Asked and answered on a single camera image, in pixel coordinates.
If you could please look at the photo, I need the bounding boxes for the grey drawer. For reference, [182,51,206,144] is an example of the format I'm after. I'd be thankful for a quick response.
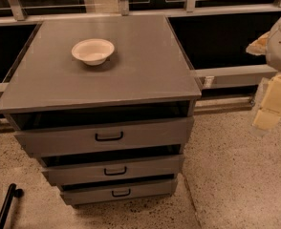
[60,178,178,206]
[42,154,184,186]
[15,116,194,157]

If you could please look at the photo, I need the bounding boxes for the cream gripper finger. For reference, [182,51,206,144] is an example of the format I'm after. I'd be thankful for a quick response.
[252,73,281,135]
[246,32,270,55]

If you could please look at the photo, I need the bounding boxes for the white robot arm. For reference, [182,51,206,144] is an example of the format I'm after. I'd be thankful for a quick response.
[246,17,281,132]

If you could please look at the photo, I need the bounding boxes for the white bowl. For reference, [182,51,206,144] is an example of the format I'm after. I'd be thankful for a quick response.
[72,39,115,66]

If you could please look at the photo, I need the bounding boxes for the black bar object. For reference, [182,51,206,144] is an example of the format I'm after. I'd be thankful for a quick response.
[0,183,24,229]

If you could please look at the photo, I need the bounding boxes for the grey top drawer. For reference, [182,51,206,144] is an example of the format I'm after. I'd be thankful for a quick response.
[15,116,194,157]

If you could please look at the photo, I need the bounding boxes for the grey bottom drawer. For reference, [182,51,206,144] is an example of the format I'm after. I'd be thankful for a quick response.
[60,178,178,206]

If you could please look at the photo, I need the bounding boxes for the grey drawer cabinet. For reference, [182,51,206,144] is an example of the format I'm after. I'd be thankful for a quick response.
[0,15,201,205]

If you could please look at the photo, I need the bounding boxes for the metal railing frame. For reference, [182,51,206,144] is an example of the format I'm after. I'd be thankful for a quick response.
[0,13,275,132]

